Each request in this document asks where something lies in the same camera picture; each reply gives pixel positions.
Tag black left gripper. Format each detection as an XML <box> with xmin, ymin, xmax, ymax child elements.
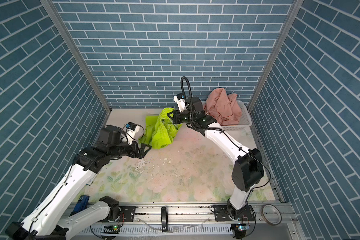
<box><xmin>108</xmin><ymin>138</ymin><xmax>153</xmax><ymax>161</ymax></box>

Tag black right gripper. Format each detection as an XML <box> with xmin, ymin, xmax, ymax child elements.
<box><xmin>168</xmin><ymin>109</ymin><xmax>197</xmax><ymax>125</ymax></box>

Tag lime green shorts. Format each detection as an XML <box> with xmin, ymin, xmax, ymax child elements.
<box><xmin>140</xmin><ymin>108</ymin><xmax>183</xmax><ymax>150</ymax></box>

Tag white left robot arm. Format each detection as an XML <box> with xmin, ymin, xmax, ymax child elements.
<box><xmin>5</xmin><ymin>122</ymin><xmax>151</xmax><ymax>240</ymax></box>

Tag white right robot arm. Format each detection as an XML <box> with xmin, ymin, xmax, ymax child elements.
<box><xmin>167</xmin><ymin>94</ymin><xmax>265</xmax><ymax>220</ymax></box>

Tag pink shorts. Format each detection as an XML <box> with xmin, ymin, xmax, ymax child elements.
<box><xmin>203</xmin><ymin>88</ymin><xmax>242</xmax><ymax>126</ymax></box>

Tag white plastic basket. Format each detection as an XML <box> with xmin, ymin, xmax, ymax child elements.
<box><xmin>202</xmin><ymin>100</ymin><xmax>252</xmax><ymax>131</ymax></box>

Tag blue utility knife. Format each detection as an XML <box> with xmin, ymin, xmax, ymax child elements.
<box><xmin>70</xmin><ymin>195</ymin><xmax>90</xmax><ymax>216</ymax></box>

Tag left green circuit board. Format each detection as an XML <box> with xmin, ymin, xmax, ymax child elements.
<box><xmin>101</xmin><ymin>226</ymin><xmax>121</xmax><ymax>240</ymax></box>

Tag green circuit board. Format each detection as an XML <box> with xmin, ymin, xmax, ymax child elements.
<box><xmin>101</xmin><ymin>226</ymin><xmax>121</xmax><ymax>240</ymax></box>
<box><xmin>231</xmin><ymin>224</ymin><xmax>250</xmax><ymax>240</ymax></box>

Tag right green circuit board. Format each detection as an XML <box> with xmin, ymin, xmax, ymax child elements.
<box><xmin>231</xmin><ymin>224</ymin><xmax>250</xmax><ymax>240</ymax></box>

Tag clear tape roll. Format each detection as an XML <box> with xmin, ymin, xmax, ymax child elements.
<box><xmin>260</xmin><ymin>204</ymin><xmax>283</xmax><ymax>226</ymax></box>

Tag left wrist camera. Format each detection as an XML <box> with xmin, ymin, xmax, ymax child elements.
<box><xmin>125</xmin><ymin>122</ymin><xmax>142</xmax><ymax>142</ymax></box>

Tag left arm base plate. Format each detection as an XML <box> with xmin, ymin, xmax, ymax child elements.
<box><xmin>116</xmin><ymin>206</ymin><xmax>137</xmax><ymax>223</ymax></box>

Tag black handle on rail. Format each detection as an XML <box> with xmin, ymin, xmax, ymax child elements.
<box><xmin>161</xmin><ymin>206</ymin><xmax>169</xmax><ymax>233</ymax></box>

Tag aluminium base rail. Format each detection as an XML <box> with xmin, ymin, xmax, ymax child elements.
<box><xmin>40</xmin><ymin>201</ymin><xmax>307</xmax><ymax>240</ymax></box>

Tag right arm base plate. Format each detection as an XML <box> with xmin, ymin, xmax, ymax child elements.
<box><xmin>210</xmin><ymin>205</ymin><xmax>256</xmax><ymax>222</ymax></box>

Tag aluminium right corner post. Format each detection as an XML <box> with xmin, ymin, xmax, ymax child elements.
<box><xmin>247</xmin><ymin>0</ymin><xmax>304</xmax><ymax>113</ymax></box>

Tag aluminium corner post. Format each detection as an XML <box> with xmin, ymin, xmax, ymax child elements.
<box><xmin>40</xmin><ymin>0</ymin><xmax>112</xmax><ymax>114</ymax></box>
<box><xmin>247</xmin><ymin>0</ymin><xmax>304</xmax><ymax>113</ymax></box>

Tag aluminium left corner post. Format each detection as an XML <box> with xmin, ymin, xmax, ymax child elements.
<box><xmin>40</xmin><ymin>0</ymin><xmax>112</xmax><ymax>114</ymax></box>

